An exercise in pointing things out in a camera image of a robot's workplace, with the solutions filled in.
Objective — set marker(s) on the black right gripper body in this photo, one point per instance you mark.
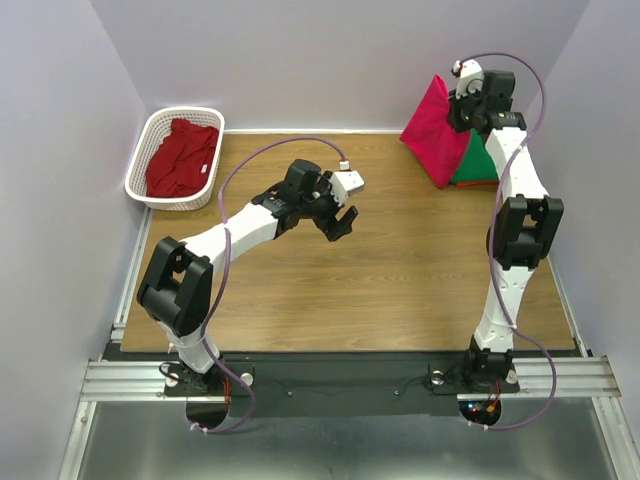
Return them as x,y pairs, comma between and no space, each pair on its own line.
465,110

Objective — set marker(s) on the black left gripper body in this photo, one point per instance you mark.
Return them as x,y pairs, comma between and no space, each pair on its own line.
319,204

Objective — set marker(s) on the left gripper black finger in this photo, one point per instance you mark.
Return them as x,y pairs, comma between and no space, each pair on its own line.
348,217
338,229

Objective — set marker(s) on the bright pink t shirt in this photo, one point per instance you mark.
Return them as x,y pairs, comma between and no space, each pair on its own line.
436,145

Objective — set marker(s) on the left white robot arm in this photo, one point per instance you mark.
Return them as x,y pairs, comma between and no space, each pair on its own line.
176,290

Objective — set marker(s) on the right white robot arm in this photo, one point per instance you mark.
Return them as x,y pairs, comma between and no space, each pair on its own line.
524,221

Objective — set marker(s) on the folded green t shirt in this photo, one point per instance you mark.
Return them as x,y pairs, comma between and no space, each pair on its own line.
476,163

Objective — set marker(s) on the folded orange t shirt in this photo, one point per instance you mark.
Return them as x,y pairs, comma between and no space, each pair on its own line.
477,183

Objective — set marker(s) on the dark red t shirt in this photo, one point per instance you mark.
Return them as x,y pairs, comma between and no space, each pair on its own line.
181,165

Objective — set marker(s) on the white perforated plastic basket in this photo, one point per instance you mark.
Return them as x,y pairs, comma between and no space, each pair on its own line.
155,130

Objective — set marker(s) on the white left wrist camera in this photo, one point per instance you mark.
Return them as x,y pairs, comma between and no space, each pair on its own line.
345,183

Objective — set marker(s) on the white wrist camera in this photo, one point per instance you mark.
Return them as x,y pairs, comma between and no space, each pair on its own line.
470,77
345,183

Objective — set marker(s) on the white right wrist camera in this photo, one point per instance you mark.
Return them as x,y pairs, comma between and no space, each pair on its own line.
470,77

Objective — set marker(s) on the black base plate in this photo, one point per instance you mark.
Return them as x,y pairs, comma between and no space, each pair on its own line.
347,384

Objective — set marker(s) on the aluminium frame rail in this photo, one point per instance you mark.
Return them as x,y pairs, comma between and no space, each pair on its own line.
112,381

